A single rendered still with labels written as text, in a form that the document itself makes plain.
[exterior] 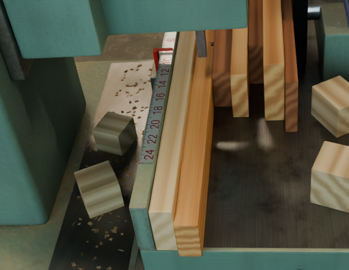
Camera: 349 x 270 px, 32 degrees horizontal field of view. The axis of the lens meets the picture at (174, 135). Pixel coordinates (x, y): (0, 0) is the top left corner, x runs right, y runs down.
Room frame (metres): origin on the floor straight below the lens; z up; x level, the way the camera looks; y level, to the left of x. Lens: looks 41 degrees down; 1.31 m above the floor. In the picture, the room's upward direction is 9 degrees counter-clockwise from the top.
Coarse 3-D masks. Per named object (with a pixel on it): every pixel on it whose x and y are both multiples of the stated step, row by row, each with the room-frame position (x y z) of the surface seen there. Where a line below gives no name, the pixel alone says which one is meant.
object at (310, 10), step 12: (300, 0) 0.55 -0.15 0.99; (312, 0) 0.59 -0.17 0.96; (324, 0) 0.59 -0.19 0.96; (336, 0) 0.58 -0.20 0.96; (300, 12) 0.55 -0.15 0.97; (312, 12) 0.58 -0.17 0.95; (300, 24) 0.55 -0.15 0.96; (300, 36) 0.55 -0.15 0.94; (300, 48) 0.55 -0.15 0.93; (300, 60) 0.55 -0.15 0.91
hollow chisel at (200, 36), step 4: (196, 32) 0.53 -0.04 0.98; (200, 32) 0.53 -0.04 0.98; (204, 32) 0.53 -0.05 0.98; (196, 36) 0.53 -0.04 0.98; (200, 36) 0.53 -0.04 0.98; (204, 36) 0.53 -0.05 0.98; (196, 40) 0.53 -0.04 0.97; (200, 40) 0.53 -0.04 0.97; (204, 40) 0.53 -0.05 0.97; (200, 44) 0.53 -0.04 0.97; (204, 44) 0.53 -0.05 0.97; (200, 48) 0.53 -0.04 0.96; (204, 48) 0.53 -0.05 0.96; (200, 52) 0.53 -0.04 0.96; (204, 52) 0.53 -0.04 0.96; (200, 56) 0.53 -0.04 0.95; (204, 56) 0.53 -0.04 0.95
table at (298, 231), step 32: (256, 96) 0.52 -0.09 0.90; (224, 128) 0.47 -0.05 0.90; (256, 128) 0.47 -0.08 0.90; (320, 128) 0.45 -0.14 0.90; (224, 160) 0.43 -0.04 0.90; (256, 160) 0.42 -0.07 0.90; (288, 160) 0.41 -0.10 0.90; (224, 192) 0.39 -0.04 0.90; (256, 192) 0.38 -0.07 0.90; (288, 192) 0.37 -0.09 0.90; (224, 224) 0.35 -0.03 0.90; (256, 224) 0.34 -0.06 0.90; (288, 224) 0.34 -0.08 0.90; (320, 224) 0.33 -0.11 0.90; (160, 256) 0.33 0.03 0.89; (224, 256) 0.32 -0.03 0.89; (256, 256) 0.31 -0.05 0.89; (288, 256) 0.31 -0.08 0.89; (320, 256) 0.30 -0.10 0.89
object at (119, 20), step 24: (120, 0) 0.52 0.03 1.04; (144, 0) 0.51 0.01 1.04; (168, 0) 0.51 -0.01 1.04; (192, 0) 0.50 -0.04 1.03; (216, 0) 0.50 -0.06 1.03; (240, 0) 0.49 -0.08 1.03; (120, 24) 0.52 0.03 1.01; (144, 24) 0.51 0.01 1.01; (168, 24) 0.51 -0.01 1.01; (192, 24) 0.50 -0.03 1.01; (216, 24) 0.50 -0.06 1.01; (240, 24) 0.49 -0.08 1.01
